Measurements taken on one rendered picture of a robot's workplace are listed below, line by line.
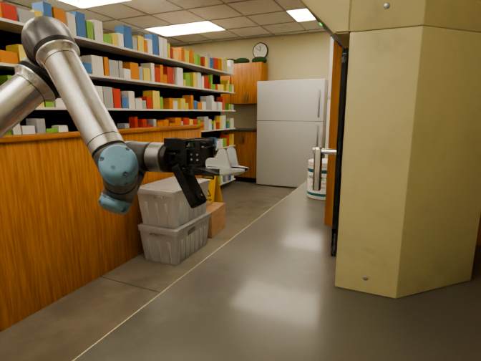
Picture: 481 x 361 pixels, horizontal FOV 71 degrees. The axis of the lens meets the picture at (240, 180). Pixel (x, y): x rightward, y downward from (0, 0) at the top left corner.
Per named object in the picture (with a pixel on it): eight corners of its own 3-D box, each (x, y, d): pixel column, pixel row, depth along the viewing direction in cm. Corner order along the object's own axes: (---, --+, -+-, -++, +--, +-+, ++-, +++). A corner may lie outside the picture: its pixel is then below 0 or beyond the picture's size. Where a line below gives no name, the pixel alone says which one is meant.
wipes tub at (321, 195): (341, 194, 141) (343, 159, 138) (336, 202, 129) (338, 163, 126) (311, 191, 146) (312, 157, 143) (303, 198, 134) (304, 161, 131)
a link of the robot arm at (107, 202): (92, 195, 74) (113, 153, 79) (97, 208, 84) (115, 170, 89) (127, 207, 75) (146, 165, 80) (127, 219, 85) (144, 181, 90)
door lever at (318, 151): (336, 193, 67) (338, 190, 69) (339, 146, 65) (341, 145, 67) (310, 191, 69) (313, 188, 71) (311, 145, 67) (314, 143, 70)
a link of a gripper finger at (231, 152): (248, 148, 75) (210, 147, 78) (248, 174, 76) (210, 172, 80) (252, 147, 78) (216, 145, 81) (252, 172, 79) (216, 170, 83)
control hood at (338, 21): (365, 59, 86) (368, 16, 84) (349, 31, 57) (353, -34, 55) (319, 61, 91) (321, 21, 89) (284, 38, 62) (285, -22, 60)
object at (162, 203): (212, 212, 327) (211, 178, 321) (176, 231, 273) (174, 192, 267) (176, 207, 344) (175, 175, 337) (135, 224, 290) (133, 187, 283)
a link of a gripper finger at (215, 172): (215, 170, 73) (183, 167, 77) (215, 177, 73) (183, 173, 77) (226, 167, 77) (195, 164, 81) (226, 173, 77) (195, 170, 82)
